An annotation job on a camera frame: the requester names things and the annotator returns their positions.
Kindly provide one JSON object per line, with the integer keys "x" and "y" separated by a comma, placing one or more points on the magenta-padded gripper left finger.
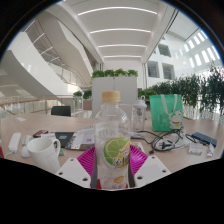
{"x": 86, "y": 161}

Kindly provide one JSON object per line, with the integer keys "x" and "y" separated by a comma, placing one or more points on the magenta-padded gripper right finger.
{"x": 139, "y": 160}

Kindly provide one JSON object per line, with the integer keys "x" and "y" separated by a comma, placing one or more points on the clear lime-label drink bottle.
{"x": 111, "y": 133}

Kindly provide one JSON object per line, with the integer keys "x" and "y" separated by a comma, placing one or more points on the white mug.
{"x": 43, "y": 153}

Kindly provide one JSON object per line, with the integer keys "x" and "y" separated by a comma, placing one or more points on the white printed card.
{"x": 48, "y": 136}

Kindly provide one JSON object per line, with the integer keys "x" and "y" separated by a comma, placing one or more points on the green tote bag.
{"x": 165, "y": 113}

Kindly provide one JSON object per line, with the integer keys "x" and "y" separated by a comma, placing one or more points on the small red and black box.
{"x": 40, "y": 133}

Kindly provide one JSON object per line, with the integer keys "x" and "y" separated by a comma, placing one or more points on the black office chair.
{"x": 61, "y": 111}

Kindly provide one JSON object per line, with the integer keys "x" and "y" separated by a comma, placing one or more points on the small white packet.
{"x": 195, "y": 148}

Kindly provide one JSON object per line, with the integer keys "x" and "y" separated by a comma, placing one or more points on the small grey oval device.
{"x": 27, "y": 139}

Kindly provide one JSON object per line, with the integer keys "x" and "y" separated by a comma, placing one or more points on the potted plants in brown planter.
{"x": 86, "y": 96}

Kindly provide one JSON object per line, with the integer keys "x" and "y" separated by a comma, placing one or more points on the dark blue phone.
{"x": 204, "y": 139}

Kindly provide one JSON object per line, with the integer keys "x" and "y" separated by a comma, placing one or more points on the small white tube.
{"x": 211, "y": 150}

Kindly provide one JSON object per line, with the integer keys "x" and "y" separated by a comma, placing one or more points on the tall white cabinet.
{"x": 100, "y": 90}

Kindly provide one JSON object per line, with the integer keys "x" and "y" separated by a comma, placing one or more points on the white power strip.
{"x": 14, "y": 142}

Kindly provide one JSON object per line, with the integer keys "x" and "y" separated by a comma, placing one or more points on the small white paper note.
{"x": 21, "y": 119}

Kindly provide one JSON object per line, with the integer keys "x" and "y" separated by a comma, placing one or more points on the tall green leafy hedge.
{"x": 193, "y": 90}

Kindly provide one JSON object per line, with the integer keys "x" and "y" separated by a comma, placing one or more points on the green planter shrub row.
{"x": 115, "y": 72}

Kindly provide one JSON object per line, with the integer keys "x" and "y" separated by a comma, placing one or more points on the ceiling light strips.
{"x": 120, "y": 30}

